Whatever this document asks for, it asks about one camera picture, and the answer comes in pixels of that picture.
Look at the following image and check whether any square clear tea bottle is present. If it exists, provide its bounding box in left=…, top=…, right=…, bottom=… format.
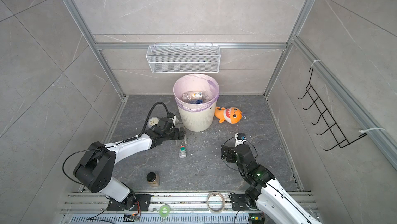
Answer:
left=182, top=91, right=204, bottom=104

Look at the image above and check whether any tall clear green-cap bottle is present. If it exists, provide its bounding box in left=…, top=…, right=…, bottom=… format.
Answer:
left=176, top=123, right=187, bottom=158

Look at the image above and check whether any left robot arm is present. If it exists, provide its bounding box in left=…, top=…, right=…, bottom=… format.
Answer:
left=62, top=102, right=186, bottom=210

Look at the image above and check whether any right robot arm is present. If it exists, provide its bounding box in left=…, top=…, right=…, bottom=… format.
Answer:
left=221, top=133, right=320, bottom=224

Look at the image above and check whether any cream ribbed waste bin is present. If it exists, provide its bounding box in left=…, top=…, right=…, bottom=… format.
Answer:
left=178, top=102, right=217, bottom=132

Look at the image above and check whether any pink plastic bin liner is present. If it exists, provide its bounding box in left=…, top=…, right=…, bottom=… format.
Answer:
left=173, top=74, right=220, bottom=112

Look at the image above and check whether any small round white clock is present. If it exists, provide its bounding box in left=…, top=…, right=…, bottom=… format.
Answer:
left=147, top=117, right=160, bottom=128

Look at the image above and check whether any orange shark plush toy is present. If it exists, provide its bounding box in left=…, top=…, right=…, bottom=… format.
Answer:
left=214, top=106, right=245, bottom=124

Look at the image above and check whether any roll of clear tape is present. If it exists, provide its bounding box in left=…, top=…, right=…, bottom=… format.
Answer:
left=206, top=192, right=226, bottom=214

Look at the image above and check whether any brown jar black lid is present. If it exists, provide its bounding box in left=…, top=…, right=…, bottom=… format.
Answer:
left=146, top=172, right=160, bottom=187

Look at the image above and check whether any green tape roll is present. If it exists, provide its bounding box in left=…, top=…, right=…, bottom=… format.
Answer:
left=159, top=204, right=171, bottom=218

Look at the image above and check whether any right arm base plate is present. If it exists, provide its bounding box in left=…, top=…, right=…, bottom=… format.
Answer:
left=228, top=192, right=257, bottom=211

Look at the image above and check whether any white wire mesh basket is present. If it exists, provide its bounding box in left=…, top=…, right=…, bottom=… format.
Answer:
left=146, top=45, right=221, bottom=74

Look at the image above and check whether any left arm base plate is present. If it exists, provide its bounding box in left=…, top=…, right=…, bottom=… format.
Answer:
left=107, top=194, right=152, bottom=212

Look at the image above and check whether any black wire hook rack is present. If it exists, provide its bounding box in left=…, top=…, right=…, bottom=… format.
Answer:
left=297, top=67, right=367, bottom=151

